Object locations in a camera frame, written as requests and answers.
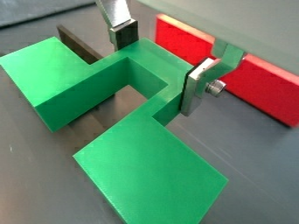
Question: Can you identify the red base board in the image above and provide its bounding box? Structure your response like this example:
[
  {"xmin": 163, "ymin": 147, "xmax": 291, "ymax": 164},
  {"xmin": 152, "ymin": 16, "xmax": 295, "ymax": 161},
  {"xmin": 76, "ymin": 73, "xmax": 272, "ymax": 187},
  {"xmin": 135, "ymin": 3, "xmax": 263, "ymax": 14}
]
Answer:
[{"xmin": 155, "ymin": 14, "xmax": 299, "ymax": 128}]

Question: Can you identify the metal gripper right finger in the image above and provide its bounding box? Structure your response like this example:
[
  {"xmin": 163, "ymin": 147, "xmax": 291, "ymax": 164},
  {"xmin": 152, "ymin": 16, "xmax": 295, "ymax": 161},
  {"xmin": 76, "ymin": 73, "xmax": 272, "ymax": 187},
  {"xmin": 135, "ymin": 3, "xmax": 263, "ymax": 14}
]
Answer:
[{"xmin": 180, "ymin": 39, "xmax": 245, "ymax": 116}]

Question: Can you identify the black fixture holder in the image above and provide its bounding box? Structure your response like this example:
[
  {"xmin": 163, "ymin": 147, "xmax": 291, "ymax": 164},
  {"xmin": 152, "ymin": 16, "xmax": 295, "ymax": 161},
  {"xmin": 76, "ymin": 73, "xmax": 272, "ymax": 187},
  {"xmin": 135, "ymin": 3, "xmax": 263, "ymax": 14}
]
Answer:
[{"xmin": 56, "ymin": 24, "xmax": 103, "ymax": 64}]

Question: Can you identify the green stepped object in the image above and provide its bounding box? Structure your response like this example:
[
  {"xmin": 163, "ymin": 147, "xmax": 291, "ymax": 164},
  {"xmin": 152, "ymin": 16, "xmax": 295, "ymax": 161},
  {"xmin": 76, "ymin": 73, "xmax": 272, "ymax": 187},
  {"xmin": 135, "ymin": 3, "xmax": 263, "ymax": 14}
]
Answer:
[{"xmin": 0, "ymin": 38, "xmax": 228, "ymax": 224}]

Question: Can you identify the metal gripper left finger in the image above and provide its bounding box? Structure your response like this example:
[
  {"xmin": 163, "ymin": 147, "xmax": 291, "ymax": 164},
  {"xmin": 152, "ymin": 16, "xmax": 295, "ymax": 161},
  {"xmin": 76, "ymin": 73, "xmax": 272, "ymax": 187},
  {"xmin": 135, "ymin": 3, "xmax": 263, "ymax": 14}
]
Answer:
[{"xmin": 95, "ymin": 0, "xmax": 139, "ymax": 51}]

